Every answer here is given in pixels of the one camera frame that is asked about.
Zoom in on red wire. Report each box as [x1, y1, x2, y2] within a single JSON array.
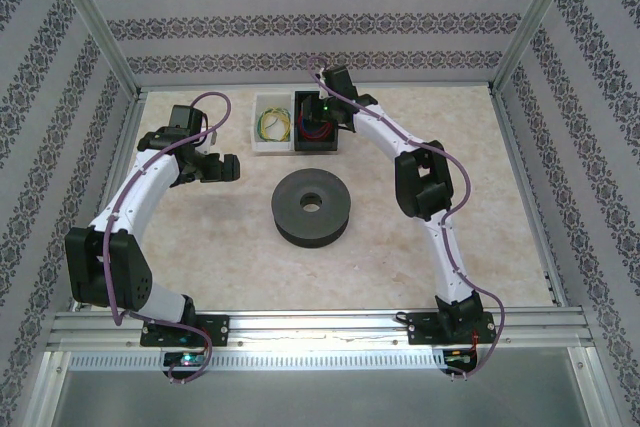
[[298, 104, 334, 141]]

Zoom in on grey perforated cable spool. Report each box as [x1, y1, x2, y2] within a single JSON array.
[[270, 167, 351, 249]]

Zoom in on black plastic bin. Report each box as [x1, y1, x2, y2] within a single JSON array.
[[293, 90, 342, 153]]

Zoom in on white plastic bin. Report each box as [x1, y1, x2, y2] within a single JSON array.
[[248, 91, 296, 156]]

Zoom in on small circuit board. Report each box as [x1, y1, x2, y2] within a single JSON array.
[[163, 352, 207, 369], [443, 349, 477, 366]]

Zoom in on grey metal panel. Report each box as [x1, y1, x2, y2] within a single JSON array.
[[47, 366, 596, 427]]

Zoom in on red-blue cables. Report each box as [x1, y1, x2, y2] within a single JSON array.
[[299, 119, 332, 141]]

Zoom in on yellow-green cables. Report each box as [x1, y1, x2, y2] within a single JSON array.
[[257, 107, 292, 141]]

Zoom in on green wire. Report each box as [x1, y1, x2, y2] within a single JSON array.
[[254, 106, 294, 142]]

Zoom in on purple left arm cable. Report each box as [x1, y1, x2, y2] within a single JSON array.
[[102, 90, 234, 386]]

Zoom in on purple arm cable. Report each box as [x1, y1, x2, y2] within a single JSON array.
[[102, 90, 234, 386], [307, 55, 506, 383]]

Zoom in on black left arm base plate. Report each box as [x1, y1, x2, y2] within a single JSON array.
[[139, 314, 231, 349]]

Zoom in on wide aluminium mounting rail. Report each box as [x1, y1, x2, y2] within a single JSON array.
[[49, 309, 594, 348]]

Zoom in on aluminium frame post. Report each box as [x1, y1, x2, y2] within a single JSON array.
[[44, 0, 144, 98], [489, 0, 589, 96]]

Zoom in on slotted grey cable duct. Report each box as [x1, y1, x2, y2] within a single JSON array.
[[69, 350, 449, 371]]

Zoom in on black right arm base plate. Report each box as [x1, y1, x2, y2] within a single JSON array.
[[407, 310, 496, 348]]

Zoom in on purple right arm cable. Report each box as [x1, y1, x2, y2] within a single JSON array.
[[307, 55, 506, 383]]

